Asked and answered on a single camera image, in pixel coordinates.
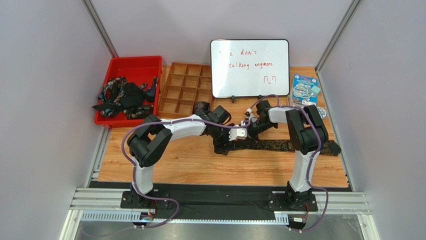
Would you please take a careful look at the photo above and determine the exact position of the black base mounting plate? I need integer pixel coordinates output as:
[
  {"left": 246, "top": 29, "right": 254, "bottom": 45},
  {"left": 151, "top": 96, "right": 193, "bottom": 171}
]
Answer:
[{"left": 120, "top": 183, "right": 318, "bottom": 220}]

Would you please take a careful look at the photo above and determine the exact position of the red plastic bin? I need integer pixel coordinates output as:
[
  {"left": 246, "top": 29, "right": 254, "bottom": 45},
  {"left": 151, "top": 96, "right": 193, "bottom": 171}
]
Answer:
[{"left": 94, "top": 56, "right": 162, "bottom": 128}]

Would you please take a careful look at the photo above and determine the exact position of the black plain tie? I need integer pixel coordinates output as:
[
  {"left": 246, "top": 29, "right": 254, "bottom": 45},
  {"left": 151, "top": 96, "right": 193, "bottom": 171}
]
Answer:
[{"left": 92, "top": 81, "right": 145, "bottom": 116}]

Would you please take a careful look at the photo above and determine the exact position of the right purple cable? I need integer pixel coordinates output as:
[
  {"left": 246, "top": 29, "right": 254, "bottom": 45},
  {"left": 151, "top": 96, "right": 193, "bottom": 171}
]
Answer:
[{"left": 246, "top": 94, "right": 330, "bottom": 233}]

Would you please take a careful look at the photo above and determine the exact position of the white whiteboard with red writing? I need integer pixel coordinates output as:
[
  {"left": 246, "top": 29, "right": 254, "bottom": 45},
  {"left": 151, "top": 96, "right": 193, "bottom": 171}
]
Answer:
[{"left": 210, "top": 39, "right": 290, "bottom": 98}]

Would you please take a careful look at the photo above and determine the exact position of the blue packaged item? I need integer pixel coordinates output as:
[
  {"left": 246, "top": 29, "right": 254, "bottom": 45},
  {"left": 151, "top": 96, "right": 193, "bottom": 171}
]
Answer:
[{"left": 289, "top": 73, "right": 321, "bottom": 106}]

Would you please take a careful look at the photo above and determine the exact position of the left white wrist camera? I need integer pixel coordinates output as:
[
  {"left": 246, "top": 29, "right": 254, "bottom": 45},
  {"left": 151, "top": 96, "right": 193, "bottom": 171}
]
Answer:
[{"left": 228, "top": 128, "right": 248, "bottom": 141}]

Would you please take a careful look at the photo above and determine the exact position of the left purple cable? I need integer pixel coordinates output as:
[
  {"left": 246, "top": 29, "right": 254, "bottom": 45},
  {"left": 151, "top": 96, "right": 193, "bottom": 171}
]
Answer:
[{"left": 121, "top": 118, "right": 251, "bottom": 230}]

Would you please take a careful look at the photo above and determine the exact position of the purple cable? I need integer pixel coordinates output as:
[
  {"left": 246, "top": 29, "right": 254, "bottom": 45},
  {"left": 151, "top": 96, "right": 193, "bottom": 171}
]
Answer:
[
  {"left": 246, "top": 94, "right": 330, "bottom": 233},
  {"left": 121, "top": 118, "right": 251, "bottom": 230}
]

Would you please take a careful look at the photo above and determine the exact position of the aluminium frame rail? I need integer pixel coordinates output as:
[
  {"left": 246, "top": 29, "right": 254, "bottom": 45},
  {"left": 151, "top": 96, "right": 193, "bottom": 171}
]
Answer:
[{"left": 60, "top": 183, "right": 380, "bottom": 240}]

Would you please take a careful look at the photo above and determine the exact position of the blue floral pattern tie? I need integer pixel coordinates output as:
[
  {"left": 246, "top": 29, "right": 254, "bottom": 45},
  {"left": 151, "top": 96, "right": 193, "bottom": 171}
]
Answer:
[{"left": 92, "top": 76, "right": 158, "bottom": 120}]

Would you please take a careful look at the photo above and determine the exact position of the blue round tin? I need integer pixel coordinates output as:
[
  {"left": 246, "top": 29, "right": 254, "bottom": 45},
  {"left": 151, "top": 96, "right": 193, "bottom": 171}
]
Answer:
[{"left": 317, "top": 107, "right": 327, "bottom": 120}]

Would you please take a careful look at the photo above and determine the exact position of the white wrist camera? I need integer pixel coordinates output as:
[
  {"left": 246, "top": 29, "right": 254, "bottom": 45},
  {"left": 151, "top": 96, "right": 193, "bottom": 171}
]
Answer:
[
  {"left": 245, "top": 108, "right": 258, "bottom": 123},
  {"left": 228, "top": 128, "right": 248, "bottom": 141}
]

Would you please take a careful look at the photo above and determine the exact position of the rolled dark tie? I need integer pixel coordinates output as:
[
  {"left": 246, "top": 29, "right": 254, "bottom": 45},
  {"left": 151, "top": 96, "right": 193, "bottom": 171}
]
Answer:
[{"left": 192, "top": 101, "right": 210, "bottom": 114}]

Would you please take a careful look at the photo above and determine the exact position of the brown compartment tray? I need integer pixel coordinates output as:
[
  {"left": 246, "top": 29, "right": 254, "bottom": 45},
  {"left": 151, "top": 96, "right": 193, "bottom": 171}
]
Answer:
[{"left": 158, "top": 62, "right": 213, "bottom": 119}]

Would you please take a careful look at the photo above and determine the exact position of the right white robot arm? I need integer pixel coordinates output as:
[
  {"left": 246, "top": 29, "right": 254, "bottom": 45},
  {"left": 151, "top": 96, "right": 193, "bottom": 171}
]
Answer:
[{"left": 245, "top": 100, "right": 329, "bottom": 209}]

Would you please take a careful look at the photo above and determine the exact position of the black gold key pattern tie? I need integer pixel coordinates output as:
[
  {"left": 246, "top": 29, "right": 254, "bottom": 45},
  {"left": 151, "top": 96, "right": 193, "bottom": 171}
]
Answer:
[{"left": 230, "top": 139, "right": 342, "bottom": 156}]

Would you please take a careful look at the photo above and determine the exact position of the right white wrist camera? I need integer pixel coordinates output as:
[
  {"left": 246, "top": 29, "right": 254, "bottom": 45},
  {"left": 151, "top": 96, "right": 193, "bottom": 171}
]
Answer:
[{"left": 245, "top": 108, "right": 258, "bottom": 123}]

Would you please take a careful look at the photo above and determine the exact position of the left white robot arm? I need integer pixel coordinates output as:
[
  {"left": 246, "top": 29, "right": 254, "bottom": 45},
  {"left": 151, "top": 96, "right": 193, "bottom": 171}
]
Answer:
[{"left": 122, "top": 106, "right": 250, "bottom": 197}]

